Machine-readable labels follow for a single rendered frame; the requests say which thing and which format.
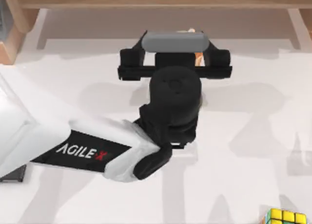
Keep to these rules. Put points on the pale grey rounded box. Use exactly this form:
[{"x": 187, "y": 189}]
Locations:
[{"x": 174, "y": 42}]

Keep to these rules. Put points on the orange brown bread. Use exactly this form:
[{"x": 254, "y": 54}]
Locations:
[{"x": 199, "y": 59}]

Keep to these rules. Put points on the black flat square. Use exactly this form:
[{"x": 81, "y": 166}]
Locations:
[{"x": 14, "y": 175}]

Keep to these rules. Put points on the pale wooden shelf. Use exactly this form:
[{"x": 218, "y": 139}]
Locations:
[{"x": 156, "y": 0}]

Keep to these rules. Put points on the colourful puzzle cube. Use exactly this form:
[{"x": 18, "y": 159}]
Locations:
[{"x": 285, "y": 215}]

